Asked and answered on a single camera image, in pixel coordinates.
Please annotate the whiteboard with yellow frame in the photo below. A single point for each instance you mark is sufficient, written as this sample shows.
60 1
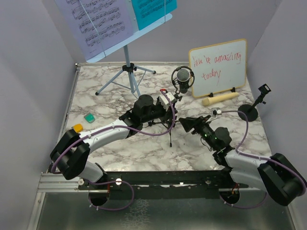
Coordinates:
218 68

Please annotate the yellow eraser block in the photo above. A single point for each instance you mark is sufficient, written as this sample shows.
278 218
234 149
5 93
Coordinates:
78 128

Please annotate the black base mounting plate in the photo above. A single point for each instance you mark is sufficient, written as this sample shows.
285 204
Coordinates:
175 184

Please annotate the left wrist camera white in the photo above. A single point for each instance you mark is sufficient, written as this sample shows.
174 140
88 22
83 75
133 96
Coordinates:
166 99

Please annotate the green eraser block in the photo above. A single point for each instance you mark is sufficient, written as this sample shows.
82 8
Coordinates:
89 118

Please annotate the light blue music stand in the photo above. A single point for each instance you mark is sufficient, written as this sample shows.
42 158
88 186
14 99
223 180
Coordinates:
129 67

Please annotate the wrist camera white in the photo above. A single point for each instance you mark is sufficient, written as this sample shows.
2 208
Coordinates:
216 112
166 99

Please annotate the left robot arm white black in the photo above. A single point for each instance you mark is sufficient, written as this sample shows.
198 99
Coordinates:
70 155

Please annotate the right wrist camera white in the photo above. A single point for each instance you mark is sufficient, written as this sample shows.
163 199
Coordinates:
216 112

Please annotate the lilac sheet music page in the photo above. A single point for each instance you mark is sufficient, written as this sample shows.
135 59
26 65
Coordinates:
97 25

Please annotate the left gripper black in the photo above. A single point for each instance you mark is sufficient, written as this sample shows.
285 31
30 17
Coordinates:
167 115

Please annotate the black round-base mic stand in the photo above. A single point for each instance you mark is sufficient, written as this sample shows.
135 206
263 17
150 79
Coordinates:
249 111

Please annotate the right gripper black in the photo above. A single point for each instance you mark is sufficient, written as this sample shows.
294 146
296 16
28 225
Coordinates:
189 123

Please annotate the cream toy microphone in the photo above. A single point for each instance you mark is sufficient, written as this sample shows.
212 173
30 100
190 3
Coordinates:
216 99

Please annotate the cyan sheet music page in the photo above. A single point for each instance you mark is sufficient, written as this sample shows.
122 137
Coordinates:
149 11

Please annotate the aluminium rail frame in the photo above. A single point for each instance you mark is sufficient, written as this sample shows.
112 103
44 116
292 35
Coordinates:
48 182

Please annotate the black studio microphone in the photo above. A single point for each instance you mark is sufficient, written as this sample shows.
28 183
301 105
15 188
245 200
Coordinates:
182 78

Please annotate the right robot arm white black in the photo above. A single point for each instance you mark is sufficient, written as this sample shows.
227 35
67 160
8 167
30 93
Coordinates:
274 175

